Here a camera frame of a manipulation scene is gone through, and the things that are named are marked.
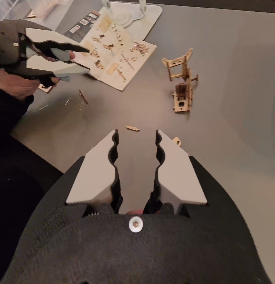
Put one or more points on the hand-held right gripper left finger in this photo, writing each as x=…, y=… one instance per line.
x=93, y=177

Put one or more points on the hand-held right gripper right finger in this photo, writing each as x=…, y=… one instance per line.
x=179, y=177

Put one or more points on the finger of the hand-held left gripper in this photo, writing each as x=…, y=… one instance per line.
x=48, y=35
x=62, y=67

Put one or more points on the person's left forearm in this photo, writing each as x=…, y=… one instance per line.
x=8, y=111

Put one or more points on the assembled wooden model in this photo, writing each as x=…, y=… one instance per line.
x=177, y=62

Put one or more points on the person's left hand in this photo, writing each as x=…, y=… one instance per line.
x=13, y=85

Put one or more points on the pale wood splinter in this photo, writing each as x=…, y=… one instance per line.
x=43, y=107
x=67, y=101

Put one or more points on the dark wooden stick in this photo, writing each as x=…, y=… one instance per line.
x=83, y=96

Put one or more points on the clear plastic container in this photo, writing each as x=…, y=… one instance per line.
x=13, y=8

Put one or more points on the black cardboard kit box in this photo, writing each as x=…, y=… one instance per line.
x=84, y=24

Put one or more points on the small wooden piece with holes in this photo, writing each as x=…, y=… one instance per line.
x=177, y=140

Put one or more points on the white instruction booklet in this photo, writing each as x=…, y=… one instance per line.
x=119, y=57

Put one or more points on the small bumpy wooden piece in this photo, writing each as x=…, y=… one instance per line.
x=132, y=128

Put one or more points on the white plastic base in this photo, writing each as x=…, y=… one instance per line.
x=148, y=15

